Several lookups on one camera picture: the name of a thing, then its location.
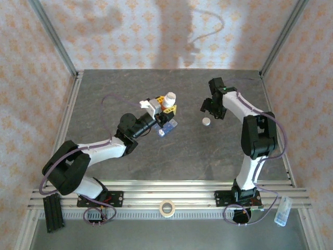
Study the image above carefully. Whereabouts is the blue clear pill organizer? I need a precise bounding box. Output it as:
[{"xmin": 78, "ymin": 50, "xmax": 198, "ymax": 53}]
[{"xmin": 151, "ymin": 119, "xmax": 178, "ymax": 138}]

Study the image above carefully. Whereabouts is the orange white pill bottle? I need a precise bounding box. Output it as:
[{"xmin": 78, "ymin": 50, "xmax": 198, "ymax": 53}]
[{"xmin": 161, "ymin": 92, "xmax": 178, "ymax": 109}]

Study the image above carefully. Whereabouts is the beige tape roll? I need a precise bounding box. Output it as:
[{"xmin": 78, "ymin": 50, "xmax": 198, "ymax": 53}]
[{"xmin": 159, "ymin": 199, "xmax": 176, "ymax": 217}]

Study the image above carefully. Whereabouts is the grey metal base panel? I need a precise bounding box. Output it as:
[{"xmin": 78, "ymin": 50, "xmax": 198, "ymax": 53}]
[{"xmin": 28, "ymin": 218, "xmax": 312, "ymax": 250}]

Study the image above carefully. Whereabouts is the clear plastic container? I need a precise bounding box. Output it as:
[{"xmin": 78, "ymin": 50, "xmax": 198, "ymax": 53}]
[{"xmin": 274, "ymin": 195, "xmax": 292, "ymax": 227}]

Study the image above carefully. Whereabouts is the black extrusion bar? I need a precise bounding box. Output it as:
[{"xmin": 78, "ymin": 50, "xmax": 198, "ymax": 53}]
[{"xmin": 42, "ymin": 194, "xmax": 65, "ymax": 233}]

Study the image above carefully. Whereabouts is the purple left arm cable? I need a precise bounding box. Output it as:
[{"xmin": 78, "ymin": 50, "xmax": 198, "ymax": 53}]
[{"xmin": 39, "ymin": 94, "xmax": 143, "ymax": 225}]

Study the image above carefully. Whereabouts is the aluminium side rail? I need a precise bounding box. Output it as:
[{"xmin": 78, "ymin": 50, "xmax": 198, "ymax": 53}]
[
  {"xmin": 259, "ymin": 74, "xmax": 297, "ymax": 188},
  {"xmin": 49, "ymin": 70, "xmax": 84, "ymax": 183}
]

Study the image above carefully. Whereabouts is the aluminium mounting rail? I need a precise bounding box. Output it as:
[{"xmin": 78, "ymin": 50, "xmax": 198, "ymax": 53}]
[{"xmin": 27, "ymin": 179, "xmax": 313, "ymax": 210}]

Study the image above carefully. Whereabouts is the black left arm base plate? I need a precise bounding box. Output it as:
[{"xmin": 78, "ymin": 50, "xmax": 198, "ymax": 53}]
[{"xmin": 77, "ymin": 191, "xmax": 124, "ymax": 208}]

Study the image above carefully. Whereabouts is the aluminium frame post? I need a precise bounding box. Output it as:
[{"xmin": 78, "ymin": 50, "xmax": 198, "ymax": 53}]
[
  {"xmin": 259, "ymin": 0, "xmax": 311, "ymax": 78},
  {"xmin": 28, "ymin": 0, "xmax": 79, "ymax": 78}
]

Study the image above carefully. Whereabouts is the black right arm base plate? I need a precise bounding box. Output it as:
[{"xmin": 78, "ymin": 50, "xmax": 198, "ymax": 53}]
[{"xmin": 214, "ymin": 190, "xmax": 262, "ymax": 208}]

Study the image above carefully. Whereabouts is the perforated metal cable tray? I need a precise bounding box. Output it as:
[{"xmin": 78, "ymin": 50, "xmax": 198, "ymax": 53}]
[{"xmin": 39, "ymin": 209, "xmax": 263, "ymax": 221}]

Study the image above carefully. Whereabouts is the aluminium frame leg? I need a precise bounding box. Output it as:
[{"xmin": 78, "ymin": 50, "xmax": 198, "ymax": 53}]
[
  {"xmin": 14, "ymin": 208, "xmax": 41, "ymax": 250},
  {"xmin": 298, "ymin": 208, "xmax": 325, "ymax": 250}
]

